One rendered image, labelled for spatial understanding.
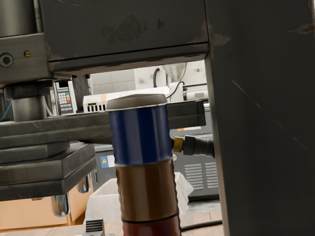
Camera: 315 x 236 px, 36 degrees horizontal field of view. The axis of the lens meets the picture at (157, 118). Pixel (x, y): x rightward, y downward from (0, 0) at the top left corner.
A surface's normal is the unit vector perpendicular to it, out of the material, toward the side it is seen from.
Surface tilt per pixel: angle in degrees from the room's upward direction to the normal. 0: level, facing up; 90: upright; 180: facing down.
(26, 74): 90
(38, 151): 90
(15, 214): 86
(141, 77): 90
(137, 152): 76
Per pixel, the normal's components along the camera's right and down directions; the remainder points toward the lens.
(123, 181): -0.70, -0.12
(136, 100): -0.01, -0.26
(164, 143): 0.80, 0.18
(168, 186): 0.66, -0.29
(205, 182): -0.11, 0.07
